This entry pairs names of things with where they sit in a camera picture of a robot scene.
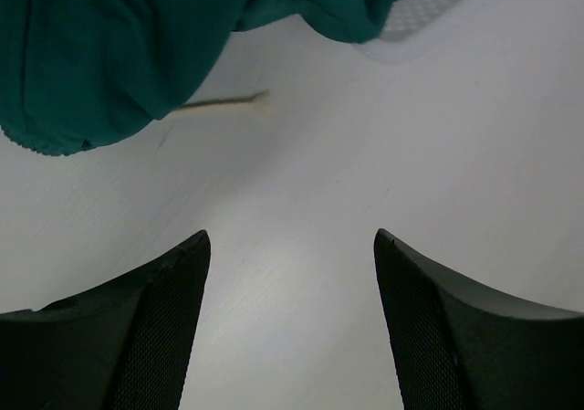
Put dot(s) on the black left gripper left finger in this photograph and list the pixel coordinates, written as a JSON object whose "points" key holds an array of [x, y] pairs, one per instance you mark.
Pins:
{"points": [[125, 344]]}

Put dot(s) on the green shorts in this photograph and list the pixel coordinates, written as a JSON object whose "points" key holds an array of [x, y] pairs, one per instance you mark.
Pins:
{"points": [[77, 75]]}

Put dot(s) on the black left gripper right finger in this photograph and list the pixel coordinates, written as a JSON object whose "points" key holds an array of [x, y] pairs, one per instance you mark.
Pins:
{"points": [[458, 344]]}

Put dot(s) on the white plastic basket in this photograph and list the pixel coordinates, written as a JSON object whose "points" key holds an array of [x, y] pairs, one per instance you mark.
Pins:
{"points": [[412, 26]]}

